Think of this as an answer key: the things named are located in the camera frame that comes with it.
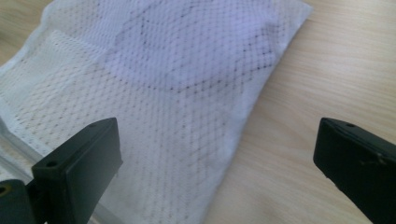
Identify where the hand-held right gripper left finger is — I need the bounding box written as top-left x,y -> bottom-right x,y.
31,117 -> 123,224

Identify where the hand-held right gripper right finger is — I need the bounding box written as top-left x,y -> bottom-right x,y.
313,117 -> 396,224

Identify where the white mesh laundry bag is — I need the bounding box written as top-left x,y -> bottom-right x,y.
0,0 -> 314,224

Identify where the white garment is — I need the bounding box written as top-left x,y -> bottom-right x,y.
104,0 -> 281,92

